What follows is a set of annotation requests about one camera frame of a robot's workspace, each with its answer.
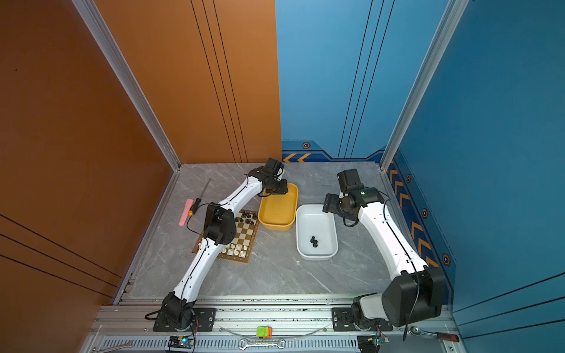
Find aluminium right corner post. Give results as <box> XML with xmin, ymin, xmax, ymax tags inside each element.
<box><xmin>379</xmin><ymin>0</ymin><xmax>469</xmax><ymax>172</ymax></box>

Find yellow plastic tray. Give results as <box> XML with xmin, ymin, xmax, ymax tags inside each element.
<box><xmin>258</xmin><ymin>183</ymin><xmax>299</xmax><ymax>231</ymax></box>

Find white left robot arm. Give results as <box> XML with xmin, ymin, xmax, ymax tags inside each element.
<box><xmin>153</xmin><ymin>158</ymin><xmax>288</xmax><ymax>332</ymax></box>

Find aluminium corner post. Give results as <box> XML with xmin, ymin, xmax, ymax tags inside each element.
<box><xmin>379</xmin><ymin>0</ymin><xmax>469</xmax><ymax>172</ymax></box>
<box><xmin>72</xmin><ymin>0</ymin><xmax>181</xmax><ymax>172</ymax></box>

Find silver wrench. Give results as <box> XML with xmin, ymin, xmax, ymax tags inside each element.
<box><xmin>238</xmin><ymin>338</ymin><xmax>287</xmax><ymax>351</ymax></box>

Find aluminium left corner post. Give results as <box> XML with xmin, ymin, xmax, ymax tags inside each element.
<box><xmin>72</xmin><ymin>0</ymin><xmax>181</xmax><ymax>172</ymax></box>

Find green orange small box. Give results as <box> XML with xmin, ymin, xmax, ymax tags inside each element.
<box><xmin>255</xmin><ymin>326</ymin><xmax>273</xmax><ymax>338</ymax></box>

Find black chess pieces on board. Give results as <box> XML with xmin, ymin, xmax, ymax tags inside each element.
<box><xmin>236</xmin><ymin>211</ymin><xmax>257</xmax><ymax>224</ymax></box>

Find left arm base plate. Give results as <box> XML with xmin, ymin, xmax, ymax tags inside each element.
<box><xmin>152</xmin><ymin>307</ymin><xmax>216</xmax><ymax>333</ymax></box>

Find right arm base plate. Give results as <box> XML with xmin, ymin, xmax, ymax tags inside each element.
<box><xmin>331</xmin><ymin>305</ymin><xmax>394</xmax><ymax>332</ymax></box>

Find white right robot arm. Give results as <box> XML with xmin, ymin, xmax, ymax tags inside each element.
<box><xmin>322</xmin><ymin>169</ymin><xmax>447</xmax><ymax>330</ymax></box>

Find green circuit board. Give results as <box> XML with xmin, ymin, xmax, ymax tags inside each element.
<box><xmin>167</xmin><ymin>335</ymin><xmax>195</xmax><ymax>352</ymax></box>

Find red handled ratchet tool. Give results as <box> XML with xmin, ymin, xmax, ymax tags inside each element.
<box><xmin>408</xmin><ymin>326</ymin><xmax>461</xmax><ymax>343</ymax></box>

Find brown chessboard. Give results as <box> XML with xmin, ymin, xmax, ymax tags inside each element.
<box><xmin>218</xmin><ymin>210</ymin><xmax>260</xmax><ymax>264</ymax></box>

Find white plastic tray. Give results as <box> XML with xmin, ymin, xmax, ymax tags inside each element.
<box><xmin>296</xmin><ymin>204</ymin><xmax>338</xmax><ymax>260</ymax></box>

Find white chess pieces on board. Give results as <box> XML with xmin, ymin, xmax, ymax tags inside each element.
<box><xmin>222</xmin><ymin>244</ymin><xmax>249</xmax><ymax>258</ymax></box>

